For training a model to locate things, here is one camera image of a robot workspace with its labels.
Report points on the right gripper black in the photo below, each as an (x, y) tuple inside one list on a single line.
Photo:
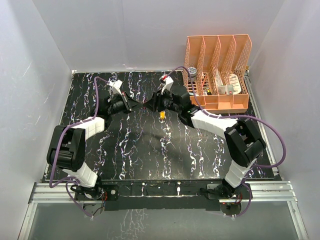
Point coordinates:
[(155, 103)]

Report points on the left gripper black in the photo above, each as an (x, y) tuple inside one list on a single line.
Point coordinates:
[(134, 105)]

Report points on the yellow key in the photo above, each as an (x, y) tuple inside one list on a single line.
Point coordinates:
[(162, 115)]

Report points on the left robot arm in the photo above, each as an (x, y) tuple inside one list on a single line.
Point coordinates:
[(68, 143)]

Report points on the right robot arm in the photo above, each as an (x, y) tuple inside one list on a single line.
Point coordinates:
[(245, 143)]

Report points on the small patterned jar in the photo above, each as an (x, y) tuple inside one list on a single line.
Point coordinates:
[(192, 74)]

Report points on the orange pen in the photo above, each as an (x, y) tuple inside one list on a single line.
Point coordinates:
[(203, 79)]

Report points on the small white red box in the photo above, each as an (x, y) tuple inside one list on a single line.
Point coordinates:
[(229, 89)]

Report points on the orange plastic file organizer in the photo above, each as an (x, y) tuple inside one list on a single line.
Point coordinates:
[(228, 54)]

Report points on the white card packet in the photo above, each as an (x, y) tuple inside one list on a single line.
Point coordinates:
[(233, 80)]

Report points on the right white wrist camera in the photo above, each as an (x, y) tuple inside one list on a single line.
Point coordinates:
[(167, 83)]

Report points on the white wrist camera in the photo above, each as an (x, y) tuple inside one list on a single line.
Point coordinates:
[(167, 83), (115, 86)]

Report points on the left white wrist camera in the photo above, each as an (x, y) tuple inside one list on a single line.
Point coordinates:
[(115, 86)]

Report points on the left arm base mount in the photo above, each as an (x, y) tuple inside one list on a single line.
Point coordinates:
[(106, 194)]

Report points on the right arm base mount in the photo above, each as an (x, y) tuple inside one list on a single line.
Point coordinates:
[(226, 192)]

